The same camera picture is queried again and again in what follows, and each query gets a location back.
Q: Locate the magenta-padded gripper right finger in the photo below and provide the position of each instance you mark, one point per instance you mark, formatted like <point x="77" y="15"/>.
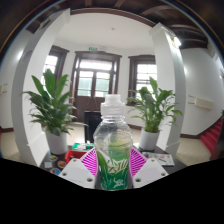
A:
<point x="149" y="171"/>

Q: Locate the printed paper sheet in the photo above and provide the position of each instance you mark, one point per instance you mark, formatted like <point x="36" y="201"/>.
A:
<point x="161" y="158"/>

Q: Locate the green plant in white pot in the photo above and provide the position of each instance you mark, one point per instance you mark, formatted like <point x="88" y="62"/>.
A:
<point x="53" y="103"/>
<point x="153" y="103"/>

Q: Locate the dark-framed window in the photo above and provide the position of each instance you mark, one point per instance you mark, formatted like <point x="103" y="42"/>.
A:
<point x="145" y="75"/>
<point x="51" y="63"/>

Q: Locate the dark wooden double door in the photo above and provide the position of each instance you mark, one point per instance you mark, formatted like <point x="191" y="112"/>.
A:
<point x="95" y="83"/>

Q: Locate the green flat box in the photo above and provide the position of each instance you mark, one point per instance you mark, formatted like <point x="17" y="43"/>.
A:
<point x="81" y="146"/>

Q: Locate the green exit sign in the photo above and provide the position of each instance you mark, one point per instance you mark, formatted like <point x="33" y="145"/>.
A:
<point x="93" y="48"/>

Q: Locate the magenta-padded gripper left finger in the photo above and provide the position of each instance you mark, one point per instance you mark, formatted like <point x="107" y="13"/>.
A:
<point x="76" y="171"/>

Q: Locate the round orange sticker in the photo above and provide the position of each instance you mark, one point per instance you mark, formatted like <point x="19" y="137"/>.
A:
<point x="62" y="164"/>

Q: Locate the clear green-labelled drink bottle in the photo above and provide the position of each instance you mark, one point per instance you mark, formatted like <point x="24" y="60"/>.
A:
<point x="112" y="146"/>

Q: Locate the red carpeted staircase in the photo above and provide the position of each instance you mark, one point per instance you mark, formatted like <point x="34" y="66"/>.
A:
<point x="211" y="136"/>

